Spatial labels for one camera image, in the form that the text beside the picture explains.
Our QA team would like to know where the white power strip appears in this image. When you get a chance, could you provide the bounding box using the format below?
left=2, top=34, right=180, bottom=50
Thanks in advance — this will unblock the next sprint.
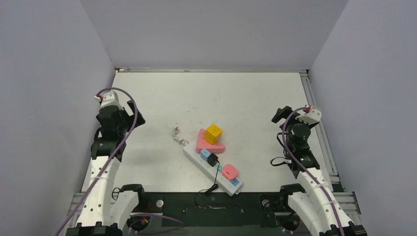
left=183, top=141, right=243, bottom=196

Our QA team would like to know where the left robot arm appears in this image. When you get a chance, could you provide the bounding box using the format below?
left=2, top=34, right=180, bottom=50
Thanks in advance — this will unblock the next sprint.
left=65, top=100, right=147, bottom=236

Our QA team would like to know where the aluminium frame rail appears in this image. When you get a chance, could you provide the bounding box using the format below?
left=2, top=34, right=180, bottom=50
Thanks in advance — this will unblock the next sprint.
left=299, top=70, right=340, bottom=186

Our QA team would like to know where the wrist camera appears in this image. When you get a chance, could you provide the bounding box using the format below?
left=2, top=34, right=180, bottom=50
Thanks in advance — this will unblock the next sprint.
left=297, top=105, right=322, bottom=125
left=94, top=90, right=122, bottom=110

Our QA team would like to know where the light blue plug adapter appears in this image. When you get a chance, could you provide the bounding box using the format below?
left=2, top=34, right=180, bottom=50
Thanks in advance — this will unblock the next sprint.
left=200, top=148, right=211, bottom=162

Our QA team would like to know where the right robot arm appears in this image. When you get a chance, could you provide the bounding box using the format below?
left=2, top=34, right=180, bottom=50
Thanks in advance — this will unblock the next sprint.
left=271, top=106, right=367, bottom=236

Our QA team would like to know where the black charger with cable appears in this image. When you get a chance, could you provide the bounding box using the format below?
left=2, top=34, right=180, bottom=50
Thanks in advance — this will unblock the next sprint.
left=193, top=153, right=220, bottom=208

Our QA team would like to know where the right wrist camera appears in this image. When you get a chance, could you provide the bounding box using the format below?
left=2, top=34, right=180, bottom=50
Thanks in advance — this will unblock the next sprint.
left=297, top=105, right=322, bottom=125

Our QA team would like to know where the small pink plug adapter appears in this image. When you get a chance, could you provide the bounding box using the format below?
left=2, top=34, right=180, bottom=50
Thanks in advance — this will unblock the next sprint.
left=221, top=164, right=238, bottom=180

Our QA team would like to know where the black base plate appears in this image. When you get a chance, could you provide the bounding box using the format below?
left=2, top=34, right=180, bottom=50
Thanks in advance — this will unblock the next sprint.
left=133, top=192, right=301, bottom=230

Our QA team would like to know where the yellow cube adapter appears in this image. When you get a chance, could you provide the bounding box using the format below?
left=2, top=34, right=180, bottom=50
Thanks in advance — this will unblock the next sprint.
left=204, top=124, right=223, bottom=145

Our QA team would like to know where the pink triangular socket adapter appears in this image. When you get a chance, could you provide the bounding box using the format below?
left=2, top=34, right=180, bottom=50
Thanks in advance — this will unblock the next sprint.
left=196, top=129, right=225, bottom=154

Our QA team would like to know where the white cord with plug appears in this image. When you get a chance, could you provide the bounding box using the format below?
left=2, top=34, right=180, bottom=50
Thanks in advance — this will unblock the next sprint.
left=172, top=126, right=190, bottom=147

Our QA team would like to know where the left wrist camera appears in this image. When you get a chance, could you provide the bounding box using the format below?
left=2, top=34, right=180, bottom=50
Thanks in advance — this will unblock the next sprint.
left=94, top=90, right=122, bottom=110

